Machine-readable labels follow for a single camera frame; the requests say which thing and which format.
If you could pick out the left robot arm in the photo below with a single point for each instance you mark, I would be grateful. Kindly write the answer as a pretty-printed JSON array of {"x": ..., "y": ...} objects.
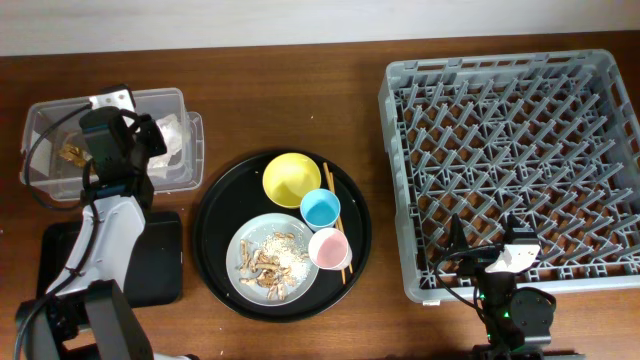
[{"x": 88, "y": 290}]

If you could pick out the white napkin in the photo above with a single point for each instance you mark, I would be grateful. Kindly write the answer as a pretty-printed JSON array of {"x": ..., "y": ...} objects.
[{"x": 172, "y": 133}]

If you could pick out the grey plate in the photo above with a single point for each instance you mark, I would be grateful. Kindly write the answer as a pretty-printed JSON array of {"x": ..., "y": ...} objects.
[{"x": 256, "y": 230}]

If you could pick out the pink cup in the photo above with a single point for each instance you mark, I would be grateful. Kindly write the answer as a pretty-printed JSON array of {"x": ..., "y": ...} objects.
[{"x": 329, "y": 249}]

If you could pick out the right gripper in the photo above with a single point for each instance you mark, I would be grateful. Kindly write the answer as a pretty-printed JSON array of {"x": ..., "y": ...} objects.
[{"x": 475, "y": 261}]

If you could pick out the wooden chopstick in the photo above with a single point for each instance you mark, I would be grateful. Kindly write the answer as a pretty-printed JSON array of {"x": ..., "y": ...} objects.
[
  {"x": 339, "y": 225},
  {"x": 350, "y": 268}
]

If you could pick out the yellow bowl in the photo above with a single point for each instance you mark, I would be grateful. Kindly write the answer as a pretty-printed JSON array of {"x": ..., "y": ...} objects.
[{"x": 289, "y": 177}]

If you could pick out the clear plastic waste bin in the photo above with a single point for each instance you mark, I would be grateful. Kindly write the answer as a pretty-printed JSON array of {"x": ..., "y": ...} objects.
[{"x": 63, "y": 181}]

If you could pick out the blue cup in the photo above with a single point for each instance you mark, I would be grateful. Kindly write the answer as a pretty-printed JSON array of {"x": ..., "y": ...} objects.
[{"x": 320, "y": 208}]

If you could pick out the round black serving tray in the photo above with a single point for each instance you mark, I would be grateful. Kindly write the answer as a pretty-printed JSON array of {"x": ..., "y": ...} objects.
[{"x": 238, "y": 196}]

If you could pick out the grey dishwasher rack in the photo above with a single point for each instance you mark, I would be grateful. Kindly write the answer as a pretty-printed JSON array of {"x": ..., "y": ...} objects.
[{"x": 550, "y": 137}]

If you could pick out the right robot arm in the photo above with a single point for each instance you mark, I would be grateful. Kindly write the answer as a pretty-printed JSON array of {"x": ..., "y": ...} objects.
[{"x": 517, "y": 319}]

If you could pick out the brown food scrap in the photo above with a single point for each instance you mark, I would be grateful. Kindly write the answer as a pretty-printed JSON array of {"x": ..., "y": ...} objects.
[{"x": 74, "y": 155}]

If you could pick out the black rectangular tray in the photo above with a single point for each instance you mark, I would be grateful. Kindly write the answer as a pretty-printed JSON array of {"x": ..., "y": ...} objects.
[{"x": 154, "y": 275}]

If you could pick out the food leftovers on plate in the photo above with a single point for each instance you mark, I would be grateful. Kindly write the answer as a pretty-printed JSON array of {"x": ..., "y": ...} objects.
[{"x": 277, "y": 265}]

